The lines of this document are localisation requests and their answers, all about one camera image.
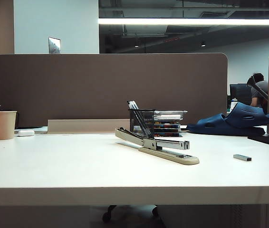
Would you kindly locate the beige long-reach stapler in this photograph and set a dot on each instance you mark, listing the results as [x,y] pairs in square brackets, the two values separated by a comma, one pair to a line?
[172,158]

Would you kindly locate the silver staple strip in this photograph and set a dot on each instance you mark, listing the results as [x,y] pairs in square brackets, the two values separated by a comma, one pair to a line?
[242,157]

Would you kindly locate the black mesh pen holder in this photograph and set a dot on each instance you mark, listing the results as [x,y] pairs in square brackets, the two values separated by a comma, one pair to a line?
[147,118]

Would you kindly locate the colourful flat box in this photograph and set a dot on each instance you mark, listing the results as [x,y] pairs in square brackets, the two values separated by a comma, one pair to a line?
[167,134]
[166,122]
[167,128]

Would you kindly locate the clear plastic case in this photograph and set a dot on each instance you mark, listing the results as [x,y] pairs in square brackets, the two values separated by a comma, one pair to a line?
[170,115]

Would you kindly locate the brown desk divider panel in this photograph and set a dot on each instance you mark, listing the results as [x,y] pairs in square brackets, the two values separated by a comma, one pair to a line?
[77,90]

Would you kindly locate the blue rubber slipper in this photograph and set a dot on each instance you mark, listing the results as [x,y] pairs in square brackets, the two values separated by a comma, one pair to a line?
[208,126]
[241,114]

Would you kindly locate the red led sign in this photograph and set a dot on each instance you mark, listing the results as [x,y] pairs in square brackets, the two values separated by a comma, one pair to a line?
[171,39]

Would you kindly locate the flat grey pad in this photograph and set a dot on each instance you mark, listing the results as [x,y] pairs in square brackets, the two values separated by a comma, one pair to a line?
[40,130]

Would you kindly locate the white bottle blue cap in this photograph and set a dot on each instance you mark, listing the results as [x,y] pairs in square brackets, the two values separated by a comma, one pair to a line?
[233,104]

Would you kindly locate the linear ceiling light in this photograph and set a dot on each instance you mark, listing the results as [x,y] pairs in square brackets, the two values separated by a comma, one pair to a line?
[172,21]

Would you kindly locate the black computer monitor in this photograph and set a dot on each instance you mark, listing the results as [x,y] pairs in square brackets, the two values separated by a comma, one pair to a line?
[240,93]

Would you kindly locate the small white case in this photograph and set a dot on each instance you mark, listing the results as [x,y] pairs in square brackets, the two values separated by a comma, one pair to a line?
[25,133]

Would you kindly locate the person in grey shirt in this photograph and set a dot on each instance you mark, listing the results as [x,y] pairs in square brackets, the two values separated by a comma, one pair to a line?
[255,95]

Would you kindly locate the beige paper cup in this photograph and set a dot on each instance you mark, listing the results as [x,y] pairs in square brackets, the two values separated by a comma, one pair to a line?
[3,126]

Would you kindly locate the black desk mat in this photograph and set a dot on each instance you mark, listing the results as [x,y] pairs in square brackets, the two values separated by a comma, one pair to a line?
[267,141]

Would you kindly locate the metal wall switch plate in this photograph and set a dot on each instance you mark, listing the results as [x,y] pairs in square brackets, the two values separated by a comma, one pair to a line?
[54,45]

